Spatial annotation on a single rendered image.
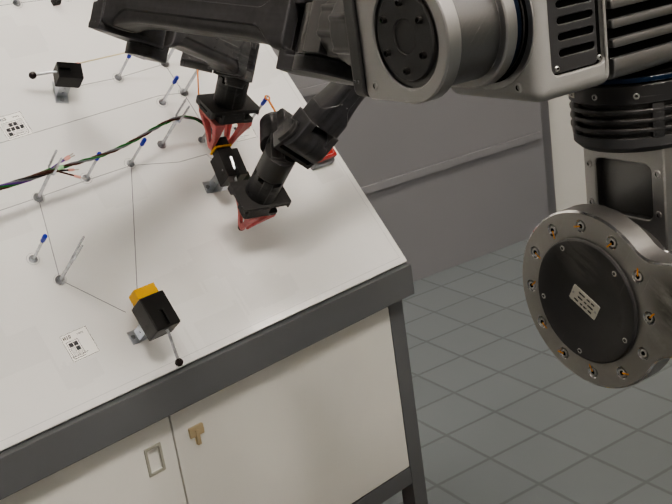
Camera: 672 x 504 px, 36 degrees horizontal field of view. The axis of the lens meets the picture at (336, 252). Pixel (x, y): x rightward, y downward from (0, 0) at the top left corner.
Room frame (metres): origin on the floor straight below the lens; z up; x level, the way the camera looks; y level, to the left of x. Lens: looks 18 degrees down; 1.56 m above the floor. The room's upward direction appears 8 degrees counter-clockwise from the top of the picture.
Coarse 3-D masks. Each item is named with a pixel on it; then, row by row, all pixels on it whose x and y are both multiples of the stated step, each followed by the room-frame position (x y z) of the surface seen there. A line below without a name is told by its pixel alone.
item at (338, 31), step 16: (336, 0) 1.05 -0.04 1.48; (352, 0) 0.98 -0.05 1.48; (320, 16) 1.05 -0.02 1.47; (336, 16) 1.01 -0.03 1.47; (352, 16) 0.98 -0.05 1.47; (320, 32) 1.04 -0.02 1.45; (336, 32) 1.01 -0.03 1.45; (352, 32) 0.98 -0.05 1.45; (336, 48) 1.01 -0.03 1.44; (352, 48) 0.98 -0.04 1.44; (352, 64) 0.99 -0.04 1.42; (368, 96) 0.98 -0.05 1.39
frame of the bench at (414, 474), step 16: (400, 304) 2.00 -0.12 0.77; (400, 320) 2.00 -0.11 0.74; (400, 336) 1.99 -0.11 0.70; (400, 352) 1.99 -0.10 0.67; (400, 368) 1.99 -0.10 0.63; (400, 384) 1.98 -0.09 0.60; (416, 416) 2.00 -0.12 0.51; (416, 432) 2.00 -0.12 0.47; (416, 448) 2.00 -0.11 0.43; (416, 464) 1.99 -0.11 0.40; (400, 480) 1.96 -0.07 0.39; (416, 480) 1.99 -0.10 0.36; (368, 496) 1.89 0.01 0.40; (384, 496) 1.92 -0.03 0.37; (416, 496) 1.98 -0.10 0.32
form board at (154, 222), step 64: (0, 0) 2.01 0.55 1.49; (64, 0) 2.08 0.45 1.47; (0, 64) 1.90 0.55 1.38; (128, 64) 2.03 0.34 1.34; (256, 64) 2.18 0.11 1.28; (0, 128) 1.81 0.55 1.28; (64, 128) 1.86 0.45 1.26; (128, 128) 1.92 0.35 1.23; (192, 128) 1.99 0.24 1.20; (256, 128) 2.06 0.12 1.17; (0, 192) 1.72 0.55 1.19; (64, 192) 1.77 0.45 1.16; (128, 192) 1.82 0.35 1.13; (192, 192) 1.88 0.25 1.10; (320, 192) 2.01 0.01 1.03; (0, 256) 1.63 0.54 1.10; (64, 256) 1.68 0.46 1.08; (128, 256) 1.73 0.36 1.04; (192, 256) 1.78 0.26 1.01; (256, 256) 1.84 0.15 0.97; (320, 256) 1.90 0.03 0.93; (384, 256) 1.97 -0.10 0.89; (0, 320) 1.55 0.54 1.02; (64, 320) 1.59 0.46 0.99; (128, 320) 1.64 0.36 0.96; (192, 320) 1.69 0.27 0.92; (256, 320) 1.74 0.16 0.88; (0, 384) 1.47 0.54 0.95; (64, 384) 1.51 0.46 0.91; (128, 384) 1.56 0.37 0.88; (0, 448) 1.40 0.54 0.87
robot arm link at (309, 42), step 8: (320, 0) 1.08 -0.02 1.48; (304, 8) 1.13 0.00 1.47; (312, 8) 1.08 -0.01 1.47; (320, 8) 1.07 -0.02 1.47; (304, 16) 1.11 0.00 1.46; (312, 16) 1.08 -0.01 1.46; (304, 24) 1.11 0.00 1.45; (312, 24) 1.07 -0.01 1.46; (304, 32) 1.10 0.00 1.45; (312, 32) 1.07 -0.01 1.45; (304, 40) 1.08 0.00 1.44; (312, 40) 1.07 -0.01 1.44; (296, 48) 1.11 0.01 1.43; (304, 48) 1.07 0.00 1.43; (312, 48) 1.06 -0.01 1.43; (320, 48) 1.05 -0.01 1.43; (320, 56) 1.09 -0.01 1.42
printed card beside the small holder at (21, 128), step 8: (16, 112) 1.84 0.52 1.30; (0, 120) 1.82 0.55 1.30; (8, 120) 1.82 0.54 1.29; (16, 120) 1.83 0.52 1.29; (24, 120) 1.84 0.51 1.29; (8, 128) 1.81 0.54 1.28; (16, 128) 1.82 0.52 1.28; (24, 128) 1.83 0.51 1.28; (8, 136) 1.80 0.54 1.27; (16, 136) 1.81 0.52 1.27
